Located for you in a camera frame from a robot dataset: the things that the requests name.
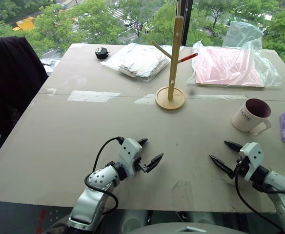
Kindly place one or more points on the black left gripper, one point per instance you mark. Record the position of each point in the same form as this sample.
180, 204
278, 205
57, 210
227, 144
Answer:
138, 162

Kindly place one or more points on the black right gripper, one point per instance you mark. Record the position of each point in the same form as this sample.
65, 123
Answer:
242, 163

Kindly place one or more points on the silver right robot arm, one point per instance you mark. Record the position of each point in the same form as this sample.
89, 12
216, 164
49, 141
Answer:
282, 187

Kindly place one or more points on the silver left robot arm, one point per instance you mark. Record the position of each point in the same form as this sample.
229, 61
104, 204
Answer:
91, 197

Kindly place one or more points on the white mug with dark inside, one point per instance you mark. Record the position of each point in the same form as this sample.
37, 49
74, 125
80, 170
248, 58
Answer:
247, 119

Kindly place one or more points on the grey rounded shape under table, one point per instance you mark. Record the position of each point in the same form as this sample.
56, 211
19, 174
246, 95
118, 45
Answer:
134, 221
202, 217

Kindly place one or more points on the wooden mug tree stand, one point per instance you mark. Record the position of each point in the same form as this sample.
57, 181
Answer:
173, 73

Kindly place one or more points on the pink sheet in plastic bag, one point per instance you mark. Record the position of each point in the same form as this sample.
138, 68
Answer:
220, 65

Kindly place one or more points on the white cloth in plastic bag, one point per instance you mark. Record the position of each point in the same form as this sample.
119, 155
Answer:
137, 62

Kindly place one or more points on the black round white-dotted object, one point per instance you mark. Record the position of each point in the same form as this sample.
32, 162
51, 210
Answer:
101, 53

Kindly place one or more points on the crumpled clear plastic bag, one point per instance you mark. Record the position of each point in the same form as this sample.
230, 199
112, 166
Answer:
245, 34

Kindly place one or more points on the dark cloth over chair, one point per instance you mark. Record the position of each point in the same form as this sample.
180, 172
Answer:
10, 83

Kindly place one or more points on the yellow truck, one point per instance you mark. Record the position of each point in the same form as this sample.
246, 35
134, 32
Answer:
24, 24

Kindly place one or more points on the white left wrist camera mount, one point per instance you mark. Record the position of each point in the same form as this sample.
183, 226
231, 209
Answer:
129, 151

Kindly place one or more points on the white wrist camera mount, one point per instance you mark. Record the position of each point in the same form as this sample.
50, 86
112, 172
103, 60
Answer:
129, 151
253, 153

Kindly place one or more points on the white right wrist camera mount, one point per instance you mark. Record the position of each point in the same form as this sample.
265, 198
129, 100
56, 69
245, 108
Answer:
253, 153

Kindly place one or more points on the black window frame post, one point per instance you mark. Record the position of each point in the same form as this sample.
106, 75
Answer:
188, 22

